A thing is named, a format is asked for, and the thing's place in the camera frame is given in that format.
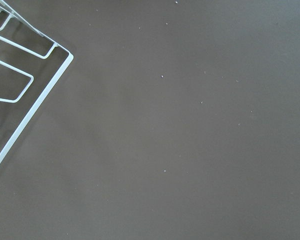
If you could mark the white wire drying rack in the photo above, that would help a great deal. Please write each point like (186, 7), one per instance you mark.
(31, 63)

